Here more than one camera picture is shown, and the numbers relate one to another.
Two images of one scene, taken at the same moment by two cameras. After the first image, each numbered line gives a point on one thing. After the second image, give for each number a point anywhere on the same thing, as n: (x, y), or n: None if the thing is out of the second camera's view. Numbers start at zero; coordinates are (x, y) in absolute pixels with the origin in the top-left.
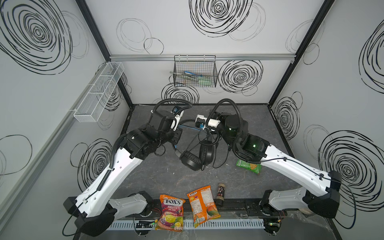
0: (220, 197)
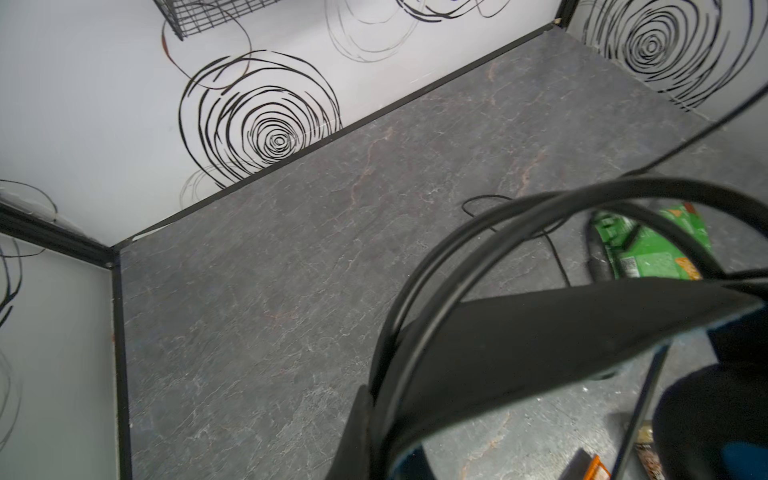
0: (648, 452)
